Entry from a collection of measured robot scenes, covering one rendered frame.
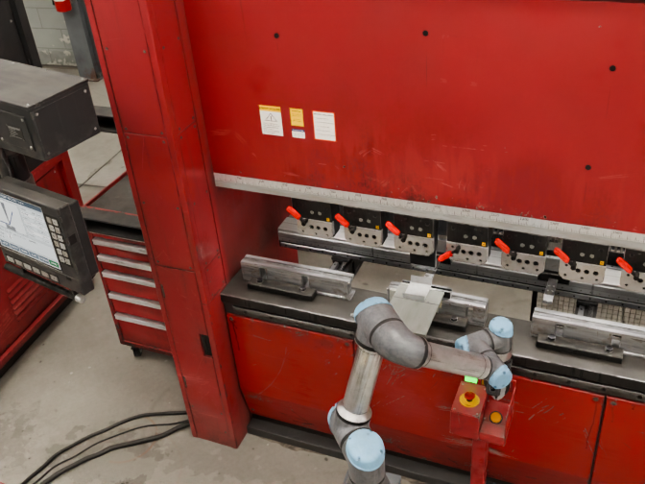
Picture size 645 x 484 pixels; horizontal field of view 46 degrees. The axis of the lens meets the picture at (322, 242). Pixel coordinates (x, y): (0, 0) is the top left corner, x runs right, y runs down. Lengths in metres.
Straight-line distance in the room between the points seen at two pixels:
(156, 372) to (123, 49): 2.07
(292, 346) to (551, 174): 1.34
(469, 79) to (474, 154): 0.26
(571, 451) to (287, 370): 1.21
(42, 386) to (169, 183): 1.86
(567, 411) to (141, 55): 2.00
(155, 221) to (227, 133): 0.46
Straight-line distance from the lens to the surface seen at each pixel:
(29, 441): 4.18
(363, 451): 2.40
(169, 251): 3.12
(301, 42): 2.64
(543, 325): 2.95
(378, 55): 2.55
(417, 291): 2.97
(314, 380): 3.36
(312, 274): 3.14
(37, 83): 2.68
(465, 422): 2.84
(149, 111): 2.81
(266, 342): 3.33
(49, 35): 8.83
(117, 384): 4.29
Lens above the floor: 2.83
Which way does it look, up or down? 34 degrees down
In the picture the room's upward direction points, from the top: 5 degrees counter-clockwise
